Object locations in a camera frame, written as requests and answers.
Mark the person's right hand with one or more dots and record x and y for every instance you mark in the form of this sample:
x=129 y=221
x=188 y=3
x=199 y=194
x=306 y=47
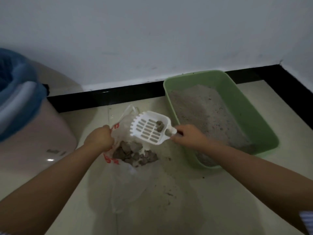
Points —
x=189 y=137

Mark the person's left hand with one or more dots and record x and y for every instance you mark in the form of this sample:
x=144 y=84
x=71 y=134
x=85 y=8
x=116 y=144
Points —
x=99 y=138

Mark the person's right fingers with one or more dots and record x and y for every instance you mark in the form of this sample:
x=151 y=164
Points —
x=178 y=135

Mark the person's left fingers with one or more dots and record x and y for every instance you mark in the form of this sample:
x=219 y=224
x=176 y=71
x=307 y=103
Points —
x=109 y=135

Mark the white slotted litter scoop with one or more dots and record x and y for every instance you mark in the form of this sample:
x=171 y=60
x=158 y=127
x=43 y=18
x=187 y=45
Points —
x=149 y=130

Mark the clear plastic bag red print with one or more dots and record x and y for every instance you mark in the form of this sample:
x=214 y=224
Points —
x=137 y=178

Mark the person's left forearm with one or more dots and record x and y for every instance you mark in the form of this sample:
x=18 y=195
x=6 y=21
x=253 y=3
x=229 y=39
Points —
x=44 y=190

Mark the person's right forearm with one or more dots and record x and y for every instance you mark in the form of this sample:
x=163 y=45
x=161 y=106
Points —
x=264 y=181

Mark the grey litter clump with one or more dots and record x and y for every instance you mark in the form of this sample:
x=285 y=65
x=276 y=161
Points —
x=160 y=125

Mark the pile of grey litter clumps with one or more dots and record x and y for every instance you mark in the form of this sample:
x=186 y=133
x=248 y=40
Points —
x=134 y=154

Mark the grey cat litter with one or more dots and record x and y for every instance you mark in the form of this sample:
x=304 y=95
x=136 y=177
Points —
x=207 y=117

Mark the green plastic litter tray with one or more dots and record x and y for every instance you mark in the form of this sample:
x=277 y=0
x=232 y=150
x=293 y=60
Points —
x=227 y=115

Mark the beige plastic bin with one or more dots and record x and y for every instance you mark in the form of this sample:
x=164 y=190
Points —
x=36 y=124

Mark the blue bin liner bag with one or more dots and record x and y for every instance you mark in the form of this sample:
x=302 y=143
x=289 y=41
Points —
x=17 y=92

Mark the striped shirt sleeve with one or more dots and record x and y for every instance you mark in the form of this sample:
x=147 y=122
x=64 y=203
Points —
x=307 y=221

